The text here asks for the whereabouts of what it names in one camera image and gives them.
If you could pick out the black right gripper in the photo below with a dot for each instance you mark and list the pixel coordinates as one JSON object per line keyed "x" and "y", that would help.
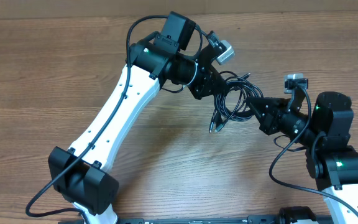
{"x": 268, "y": 114}

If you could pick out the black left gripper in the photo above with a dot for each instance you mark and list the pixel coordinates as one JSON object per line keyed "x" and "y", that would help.
{"x": 202, "y": 86}

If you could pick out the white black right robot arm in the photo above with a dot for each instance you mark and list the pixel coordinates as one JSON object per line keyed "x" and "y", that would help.
{"x": 323, "y": 130}

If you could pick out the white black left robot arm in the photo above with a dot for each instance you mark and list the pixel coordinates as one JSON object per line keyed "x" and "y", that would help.
{"x": 81, "y": 172}

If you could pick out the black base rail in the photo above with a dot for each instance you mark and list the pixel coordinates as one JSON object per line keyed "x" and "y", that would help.
{"x": 251, "y": 219}

